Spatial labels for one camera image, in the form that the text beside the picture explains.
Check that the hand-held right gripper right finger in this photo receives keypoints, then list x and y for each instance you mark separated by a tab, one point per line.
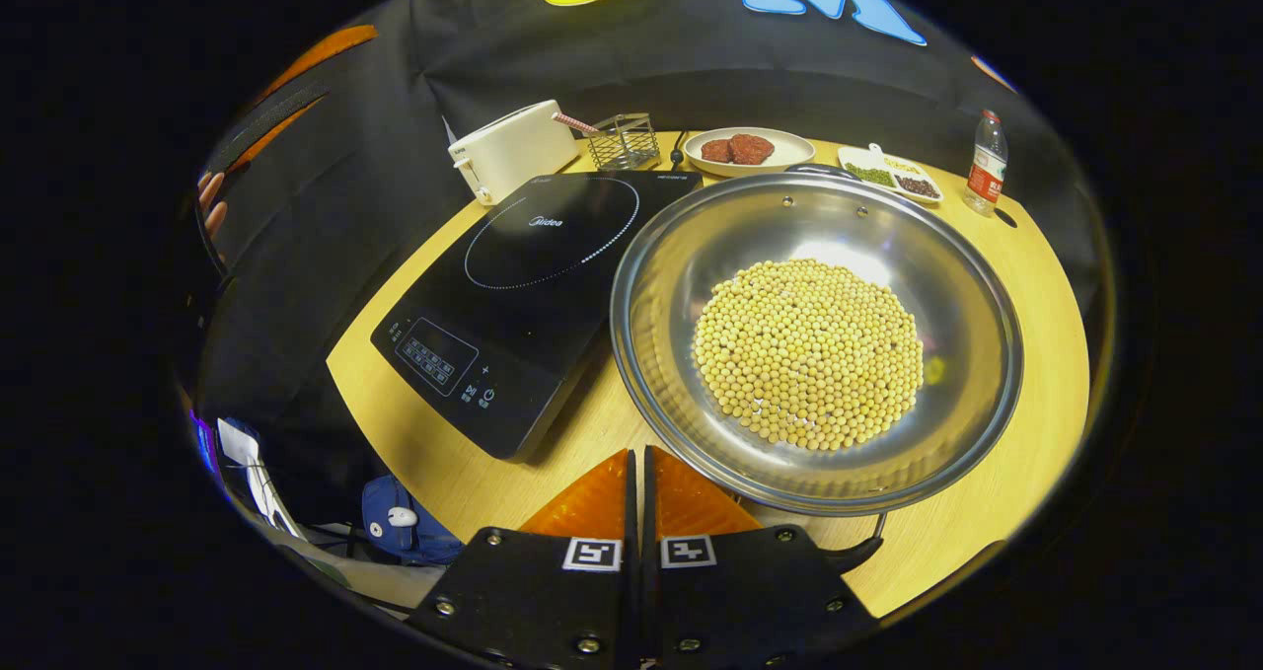
740	591

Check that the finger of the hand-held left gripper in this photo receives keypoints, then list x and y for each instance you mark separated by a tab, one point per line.
321	58
276	135

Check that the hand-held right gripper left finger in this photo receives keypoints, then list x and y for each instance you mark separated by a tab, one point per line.
533	591

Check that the pile of soybeans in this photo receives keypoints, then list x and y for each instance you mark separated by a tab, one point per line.
809	354

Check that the black induction cooktop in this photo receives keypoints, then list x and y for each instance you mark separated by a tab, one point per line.
523	315

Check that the stainless steel pot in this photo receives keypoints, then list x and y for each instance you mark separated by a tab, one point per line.
671	275

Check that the black backdrop cloth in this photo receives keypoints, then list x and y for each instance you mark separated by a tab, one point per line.
395	88

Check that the blue bag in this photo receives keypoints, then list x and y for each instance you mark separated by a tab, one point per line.
424	542

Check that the small white oval object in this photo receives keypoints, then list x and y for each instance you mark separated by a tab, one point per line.
402	517

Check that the white toaster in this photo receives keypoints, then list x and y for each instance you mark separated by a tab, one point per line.
513	152

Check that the red striped straw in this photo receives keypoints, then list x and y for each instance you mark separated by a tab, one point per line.
577	123

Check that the red meat slice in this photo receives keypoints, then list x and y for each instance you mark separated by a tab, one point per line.
752	148
715	151

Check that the white round plate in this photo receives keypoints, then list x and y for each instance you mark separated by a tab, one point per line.
789	152

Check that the white divided bean dish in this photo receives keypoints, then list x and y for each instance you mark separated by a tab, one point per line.
883	162

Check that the clear plastic water bottle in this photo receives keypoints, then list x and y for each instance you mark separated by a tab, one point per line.
987	172

